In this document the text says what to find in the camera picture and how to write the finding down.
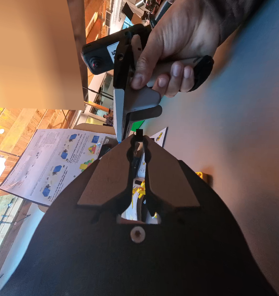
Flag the lego instruction booklet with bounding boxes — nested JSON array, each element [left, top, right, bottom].
[[151, 127, 168, 148]]

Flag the green flat object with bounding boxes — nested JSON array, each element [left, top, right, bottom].
[[127, 120, 146, 135]]

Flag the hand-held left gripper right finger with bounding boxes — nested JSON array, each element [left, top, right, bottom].
[[142, 135, 201, 216]]

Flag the person's right hand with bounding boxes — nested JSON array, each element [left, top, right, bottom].
[[131, 0, 223, 98]]

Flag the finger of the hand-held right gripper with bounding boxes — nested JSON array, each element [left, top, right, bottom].
[[113, 88, 162, 142], [124, 105, 163, 140]]

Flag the printed instruction sheet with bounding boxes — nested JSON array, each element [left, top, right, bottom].
[[0, 129, 118, 207]]

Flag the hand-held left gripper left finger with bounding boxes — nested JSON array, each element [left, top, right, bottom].
[[77, 134, 136, 215]]

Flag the yellow lego model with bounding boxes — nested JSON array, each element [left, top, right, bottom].
[[132, 180, 146, 200]]

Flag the person's right forearm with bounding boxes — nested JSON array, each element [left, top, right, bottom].
[[219, 0, 269, 48]]

